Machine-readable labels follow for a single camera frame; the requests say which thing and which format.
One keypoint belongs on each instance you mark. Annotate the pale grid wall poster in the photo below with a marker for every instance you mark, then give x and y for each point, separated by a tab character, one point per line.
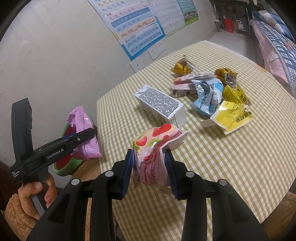
166	16

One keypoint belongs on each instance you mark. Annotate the yellow bear wrapper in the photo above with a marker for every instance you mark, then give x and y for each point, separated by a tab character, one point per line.
180	68

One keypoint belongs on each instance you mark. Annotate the person's left hand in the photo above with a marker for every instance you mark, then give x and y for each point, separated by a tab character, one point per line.
27	197

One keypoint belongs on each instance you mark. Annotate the green grid wall poster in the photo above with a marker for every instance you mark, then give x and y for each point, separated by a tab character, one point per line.
189	11

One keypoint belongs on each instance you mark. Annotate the green bin with red inside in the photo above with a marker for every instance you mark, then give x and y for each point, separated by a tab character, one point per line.
67	166

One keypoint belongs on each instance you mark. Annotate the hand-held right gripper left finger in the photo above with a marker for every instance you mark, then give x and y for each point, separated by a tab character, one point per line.
128	173

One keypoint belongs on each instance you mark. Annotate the strawberry print wrapper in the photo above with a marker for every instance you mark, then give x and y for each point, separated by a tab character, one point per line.
150	139

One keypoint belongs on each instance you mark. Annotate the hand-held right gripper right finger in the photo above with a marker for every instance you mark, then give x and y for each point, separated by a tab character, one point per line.
171	176

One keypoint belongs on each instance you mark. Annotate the large yellow and white wrapper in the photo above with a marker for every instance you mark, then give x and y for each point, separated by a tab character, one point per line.
231	115

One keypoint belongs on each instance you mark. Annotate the white milk carton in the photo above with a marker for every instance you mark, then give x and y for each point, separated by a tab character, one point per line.
157	102

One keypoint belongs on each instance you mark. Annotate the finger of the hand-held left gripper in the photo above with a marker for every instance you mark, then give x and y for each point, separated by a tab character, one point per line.
81	138

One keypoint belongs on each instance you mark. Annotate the yellow wrapper with silver inside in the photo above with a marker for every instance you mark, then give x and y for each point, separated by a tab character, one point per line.
222	73

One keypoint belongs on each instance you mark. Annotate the pink and white carton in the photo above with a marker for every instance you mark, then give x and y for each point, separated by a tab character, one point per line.
185	87

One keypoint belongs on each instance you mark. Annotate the blue snack bag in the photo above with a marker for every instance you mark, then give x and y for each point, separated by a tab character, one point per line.
203	104

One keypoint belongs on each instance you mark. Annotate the purple wrapper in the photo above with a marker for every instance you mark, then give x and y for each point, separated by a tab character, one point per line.
90	148

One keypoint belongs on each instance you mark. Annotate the white wall socket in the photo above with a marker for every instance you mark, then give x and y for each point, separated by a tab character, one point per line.
153	52
161	46

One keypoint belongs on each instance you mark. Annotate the brown fleece clothing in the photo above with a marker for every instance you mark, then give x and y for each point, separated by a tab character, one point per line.
90	171

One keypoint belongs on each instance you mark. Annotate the checked tablecloth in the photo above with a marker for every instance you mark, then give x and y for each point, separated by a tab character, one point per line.
231	162

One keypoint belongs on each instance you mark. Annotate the pink bed skirt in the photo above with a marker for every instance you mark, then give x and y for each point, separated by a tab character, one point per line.
266	53

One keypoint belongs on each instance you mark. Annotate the bed with plaid quilt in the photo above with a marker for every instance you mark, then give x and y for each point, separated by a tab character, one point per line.
282	51

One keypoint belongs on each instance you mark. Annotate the blue letter wall poster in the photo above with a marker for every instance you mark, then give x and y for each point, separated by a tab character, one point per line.
138	27

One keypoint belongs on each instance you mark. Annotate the person's left forearm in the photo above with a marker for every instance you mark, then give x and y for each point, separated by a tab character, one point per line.
18	222

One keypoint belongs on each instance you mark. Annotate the dark shelf with red bin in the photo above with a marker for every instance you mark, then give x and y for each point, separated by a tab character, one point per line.
231	9

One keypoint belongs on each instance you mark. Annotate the blue patchwork quilt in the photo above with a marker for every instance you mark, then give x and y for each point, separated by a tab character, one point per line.
270	20

